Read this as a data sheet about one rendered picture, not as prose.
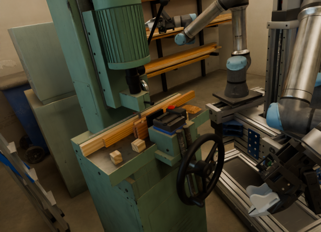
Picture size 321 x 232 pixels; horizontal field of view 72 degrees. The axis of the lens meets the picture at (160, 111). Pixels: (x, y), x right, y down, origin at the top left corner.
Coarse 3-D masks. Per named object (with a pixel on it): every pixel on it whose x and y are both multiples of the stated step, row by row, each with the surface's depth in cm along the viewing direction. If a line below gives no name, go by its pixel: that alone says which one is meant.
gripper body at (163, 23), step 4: (160, 20) 150; (164, 20) 150; (172, 20) 149; (160, 24) 149; (164, 24) 149; (168, 24) 150; (172, 24) 150; (160, 28) 151; (164, 28) 151; (168, 28) 151; (172, 28) 150; (164, 32) 155
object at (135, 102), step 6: (126, 90) 102; (120, 96) 102; (126, 96) 98; (132, 96) 94; (138, 96) 93; (144, 96) 95; (126, 102) 100; (132, 102) 96; (138, 102) 93; (132, 108) 98; (138, 108) 95; (144, 108) 96
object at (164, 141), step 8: (152, 128) 89; (192, 128) 88; (152, 136) 89; (160, 136) 85; (168, 136) 82; (176, 136) 82; (184, 136) 86; (192, 136) 89; (160, 144) 87; (168, 144) 84; (176, 144) 83; (168, 152) 86; (176, 152) 84
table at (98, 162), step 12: (204, 108) 112; (192, 120) 103; (204, 120) 111; (120, 144) 93; (96, 156) 87; (108, 156) 86; (132, 156) 84; (144, 156) 86; (156, 156) 89; (168, 156) 86; (180, 156) 87; (96, 168) 82; (108, 168) 79; (120, 168) 79; (132, 168) 83; (108, 180) 78; (120, 180) 80
